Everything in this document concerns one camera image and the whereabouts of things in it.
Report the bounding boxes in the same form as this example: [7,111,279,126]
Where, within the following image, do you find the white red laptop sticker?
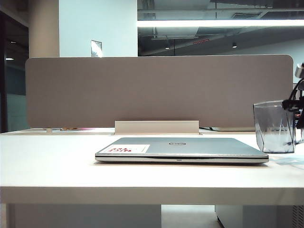
[106,144,151,154]

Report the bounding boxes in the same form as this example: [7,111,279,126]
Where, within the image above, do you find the white desk support panel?
[9,205,162,228]

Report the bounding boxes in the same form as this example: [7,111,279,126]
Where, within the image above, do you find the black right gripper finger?
[282,98,303,112]
[295,113,304,131]

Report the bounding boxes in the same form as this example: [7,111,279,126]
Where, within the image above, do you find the dark glass door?
[0,11,29,133]

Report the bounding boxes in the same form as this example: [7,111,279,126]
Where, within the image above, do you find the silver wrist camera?
[294,63,304,78]

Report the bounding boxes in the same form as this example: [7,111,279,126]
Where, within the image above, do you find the silver Dell laptop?
[95,137,269,164]

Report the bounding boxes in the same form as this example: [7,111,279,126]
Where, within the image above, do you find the beige fabric desk divider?
[25,54,295,129]

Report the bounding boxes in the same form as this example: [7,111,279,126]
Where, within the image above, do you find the long ceiling light strip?
[137,19,304,28]

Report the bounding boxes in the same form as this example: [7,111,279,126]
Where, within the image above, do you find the framed wall notice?
[90,39,103,58]

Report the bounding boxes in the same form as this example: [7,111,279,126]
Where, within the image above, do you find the transparent grey water cup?
[253,99,300,153]

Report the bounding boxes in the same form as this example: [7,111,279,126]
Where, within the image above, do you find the thin black camera cable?
[287,77,304,102]

